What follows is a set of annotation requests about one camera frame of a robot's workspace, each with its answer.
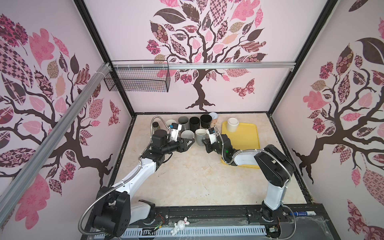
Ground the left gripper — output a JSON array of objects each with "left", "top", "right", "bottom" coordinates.
[{"left": 161, "top": 136, "right": 195, "bottom": 155}]

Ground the cream mug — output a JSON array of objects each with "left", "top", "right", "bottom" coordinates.
[{"left": 181, "top": 130, "right": 195, "bottom": 141}]

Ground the grey mug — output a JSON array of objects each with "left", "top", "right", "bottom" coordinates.
[
  {"left": 178, "top": 116, "right": 189, "bottom": 132},
  {"left": 195, "top": 129, "right": 207, "bottom": 146}
]

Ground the black mug white base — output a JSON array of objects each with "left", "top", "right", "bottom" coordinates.
[{"left": 189, "top": 117, "right": 201, "bottom": 133}]

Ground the grey mug front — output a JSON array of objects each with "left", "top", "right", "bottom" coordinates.
[{"left": 178, "top": 116, "right": 189, "bottom": 132}]

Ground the pink mug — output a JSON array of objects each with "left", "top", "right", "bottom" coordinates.
[{"left": 166, "top": 119, "right": 177, "bottom": 127}]

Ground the all black mug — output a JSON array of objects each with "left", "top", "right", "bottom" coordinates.
[{"left": 200, "top": 114, "right": 213, "bottom": 129}]

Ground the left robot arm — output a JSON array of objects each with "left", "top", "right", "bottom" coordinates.
[{"left": 78, "top": 123, "right": 195, "bottom": 240}]

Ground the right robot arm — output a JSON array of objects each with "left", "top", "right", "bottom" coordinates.
[{"left": 202, "top": 134, "right": 295, "bottom": 222}]

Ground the yellow plastic tray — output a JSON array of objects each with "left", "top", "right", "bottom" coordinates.
[{"left": 222, "top": 121, "right": 260, "bottom": 169}]

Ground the white bunny figurine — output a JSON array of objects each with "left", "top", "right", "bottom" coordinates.
[{"left": 171, "top": 217, "right": 190, "bottom": 236}]

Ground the blue white marker pen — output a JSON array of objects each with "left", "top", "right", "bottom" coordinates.
[{"left": 293, "top": 211, "right": 317, "bottom": 217}]

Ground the aluminium rail back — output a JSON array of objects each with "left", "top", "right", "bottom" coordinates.
[{"left": 113, "top": 61, "right": 296, "bottom": 70}]

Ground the aluminium rail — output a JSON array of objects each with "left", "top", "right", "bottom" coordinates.
[
  {"left": 113, "top": 61, "right": 296, "bottom": 70},
  {"left": 1, "top": 63, "right": 112, "bottom": 224}
]

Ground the black wire basket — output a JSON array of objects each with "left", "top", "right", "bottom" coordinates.
[{"left": 104, "top": 60, "right": 171, "bottom": 93}]

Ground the white slotted cable duct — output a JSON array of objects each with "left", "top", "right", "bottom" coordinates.
[{"left": 121, "top": 226, "right": 267, "bottom": 239}]

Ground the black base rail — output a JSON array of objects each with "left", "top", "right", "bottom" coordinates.
[{"left": 118, "top": 204, "right": 340, "bottom": 240}]

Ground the aluminium rail left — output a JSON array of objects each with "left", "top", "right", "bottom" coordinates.
[{"left": 1, "top": 63, "right": 112, "bottom": 224}]

